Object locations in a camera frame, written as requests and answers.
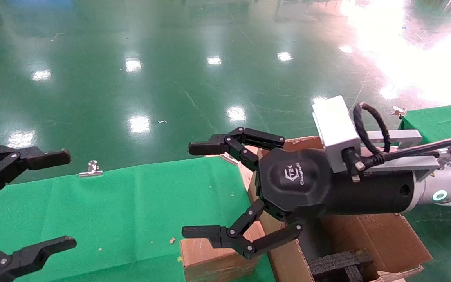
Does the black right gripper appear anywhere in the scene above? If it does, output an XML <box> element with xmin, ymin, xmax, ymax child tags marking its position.
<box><xmin>182</xmin><ymin>127</ymin><xmax>418</xmax><ymax>260</ymax></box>

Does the brown cardboard piece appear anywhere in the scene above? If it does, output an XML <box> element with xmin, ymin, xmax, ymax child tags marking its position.
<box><xmin>180</xmin><ymin>221</ymin><xmax>267</xmax><ymax>282</ymax></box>

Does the large open brown carton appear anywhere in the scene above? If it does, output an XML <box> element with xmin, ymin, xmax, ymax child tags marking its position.
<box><xmin>206</xmin><ymin>135</ymin><xmax>433</xmax><ymax>282</ymax></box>

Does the large green table cloth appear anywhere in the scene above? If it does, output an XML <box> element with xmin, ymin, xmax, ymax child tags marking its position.
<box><xmin>0</xmin><ymin>157</ymin><xmax>277</xmax><ymax>282</ymax></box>

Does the black foam insert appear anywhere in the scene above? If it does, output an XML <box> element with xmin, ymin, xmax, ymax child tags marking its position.
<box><xmin>308</xmin><ymin>250</ymin><xmax>375</xmax><ymax>282</ymax></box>

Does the small green table cloth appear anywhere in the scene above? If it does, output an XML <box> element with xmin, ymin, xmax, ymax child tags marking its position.
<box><xmin>398</xmin><ymin>103</ymin><xmax>451</xmax><ymax>147</ymax></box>

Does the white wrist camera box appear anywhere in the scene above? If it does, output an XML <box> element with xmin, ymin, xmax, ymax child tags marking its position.
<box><xmin>312</xmin><ymin>95</ymin><xmax>362</xmax><ymax>174</ymax></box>

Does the black camera cable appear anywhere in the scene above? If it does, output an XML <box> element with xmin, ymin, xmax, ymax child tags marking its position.
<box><xmin>342</xmin><ymin>102</ymin><xmax>451</xmax><ymax>184</ymax></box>

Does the silver camera mount bracket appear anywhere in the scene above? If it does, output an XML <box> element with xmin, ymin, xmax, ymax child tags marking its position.
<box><xmin>361</xmin><ymin>130</ymin><xmax>451</xmax><ymax>181</ymax></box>

